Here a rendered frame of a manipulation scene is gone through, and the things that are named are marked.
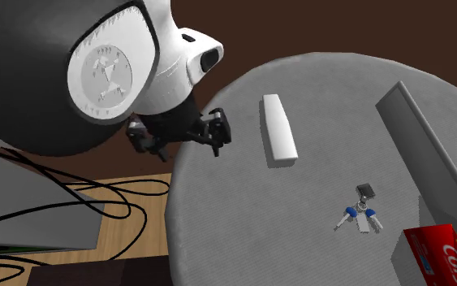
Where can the long grey box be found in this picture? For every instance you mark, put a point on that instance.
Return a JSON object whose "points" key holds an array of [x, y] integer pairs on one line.
{"points": [[422, 150]]}

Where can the grey round table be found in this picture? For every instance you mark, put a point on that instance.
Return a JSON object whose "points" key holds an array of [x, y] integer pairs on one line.
{"points": [[232, 221]]}

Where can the grey robot stand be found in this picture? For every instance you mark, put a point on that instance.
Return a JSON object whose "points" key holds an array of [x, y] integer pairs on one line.
{"points": [[22, 206]]}

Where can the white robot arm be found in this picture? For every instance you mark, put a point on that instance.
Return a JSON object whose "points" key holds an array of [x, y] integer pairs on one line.
{"points": [[26, 59]]}

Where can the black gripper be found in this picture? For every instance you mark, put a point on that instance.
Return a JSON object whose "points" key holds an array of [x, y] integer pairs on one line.
{"points": [[172, 126]]}

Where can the bunch of blue-headed keys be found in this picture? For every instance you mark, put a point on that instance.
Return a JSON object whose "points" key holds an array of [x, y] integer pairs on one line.
{"points": [[363, 224]]}

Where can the red toothpaste box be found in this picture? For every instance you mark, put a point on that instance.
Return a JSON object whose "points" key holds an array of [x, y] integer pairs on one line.
{"points": [[438, 253]]}

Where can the white remote control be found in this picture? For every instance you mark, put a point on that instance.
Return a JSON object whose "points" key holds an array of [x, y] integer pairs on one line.
{"points": [[279, 126]]}

